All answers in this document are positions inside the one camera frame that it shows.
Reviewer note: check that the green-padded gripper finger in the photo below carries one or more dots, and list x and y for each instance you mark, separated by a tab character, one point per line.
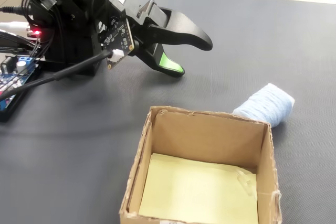
162	64

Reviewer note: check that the yellow paper sheet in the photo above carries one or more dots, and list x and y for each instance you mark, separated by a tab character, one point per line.
194	190

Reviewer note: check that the small red-lit board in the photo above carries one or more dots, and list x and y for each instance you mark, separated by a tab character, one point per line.
34	32

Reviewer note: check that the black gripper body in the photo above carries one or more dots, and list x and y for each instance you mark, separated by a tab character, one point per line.
143	20

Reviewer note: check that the black camera circuit board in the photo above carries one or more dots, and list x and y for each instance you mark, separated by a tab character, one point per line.
118	37

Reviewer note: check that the blue controller circuit board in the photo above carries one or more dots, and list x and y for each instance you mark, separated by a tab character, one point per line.
13	82

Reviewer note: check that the black power plug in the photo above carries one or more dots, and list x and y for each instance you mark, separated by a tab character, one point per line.
14	10

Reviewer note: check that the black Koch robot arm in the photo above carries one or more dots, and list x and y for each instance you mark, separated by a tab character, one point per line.
73	24

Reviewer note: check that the light blue yarn-wrapped block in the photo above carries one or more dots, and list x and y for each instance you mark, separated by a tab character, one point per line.
265	104

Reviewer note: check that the dark grey table mat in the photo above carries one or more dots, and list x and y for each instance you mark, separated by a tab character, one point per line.
236	51

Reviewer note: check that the open cardboard box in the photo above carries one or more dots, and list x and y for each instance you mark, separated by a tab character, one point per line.
199	134

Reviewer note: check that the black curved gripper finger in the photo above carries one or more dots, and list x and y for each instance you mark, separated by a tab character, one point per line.
183	31

